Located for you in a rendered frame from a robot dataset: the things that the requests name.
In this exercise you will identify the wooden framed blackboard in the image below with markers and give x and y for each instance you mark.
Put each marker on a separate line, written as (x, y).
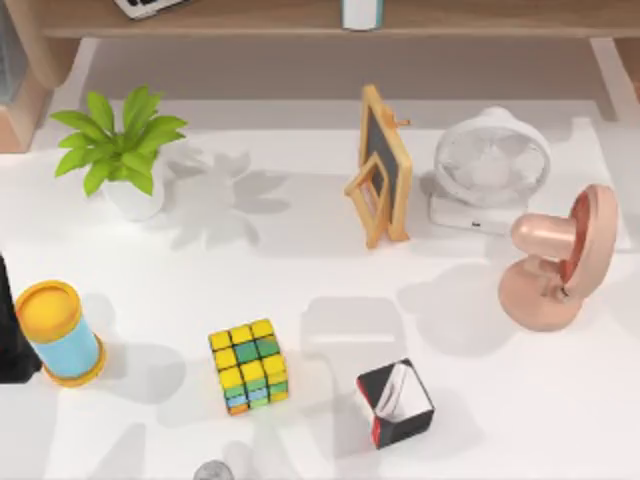
(382, 165)

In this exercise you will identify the colourful puzzle cube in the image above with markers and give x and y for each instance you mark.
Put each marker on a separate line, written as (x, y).
(250, 367)

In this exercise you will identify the white desk fan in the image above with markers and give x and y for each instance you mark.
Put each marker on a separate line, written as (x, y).
(487, 167)

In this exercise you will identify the black red and white box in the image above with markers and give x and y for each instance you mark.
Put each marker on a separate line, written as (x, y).
(400, 405)

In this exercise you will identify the wooden shelf unit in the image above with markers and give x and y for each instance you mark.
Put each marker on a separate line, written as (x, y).
(320, 22)

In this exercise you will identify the green plant in white pot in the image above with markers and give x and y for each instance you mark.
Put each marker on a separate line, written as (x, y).
(117, 145)

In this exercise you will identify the white and blue cup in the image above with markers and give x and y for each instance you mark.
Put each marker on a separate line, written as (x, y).
(362, 12)

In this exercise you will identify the pink desk fan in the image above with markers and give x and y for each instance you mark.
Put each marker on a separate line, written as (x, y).
(555, 260)

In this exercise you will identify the small grey round object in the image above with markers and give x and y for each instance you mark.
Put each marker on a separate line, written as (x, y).
(212, 471)

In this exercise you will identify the blue can with yellow ends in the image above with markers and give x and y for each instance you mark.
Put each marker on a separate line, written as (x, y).
(62, 340)

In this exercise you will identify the white and black keyboard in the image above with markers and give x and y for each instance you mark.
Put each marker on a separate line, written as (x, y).
(145, 6)

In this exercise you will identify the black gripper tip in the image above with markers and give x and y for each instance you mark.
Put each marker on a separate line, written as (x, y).
(9, 340)

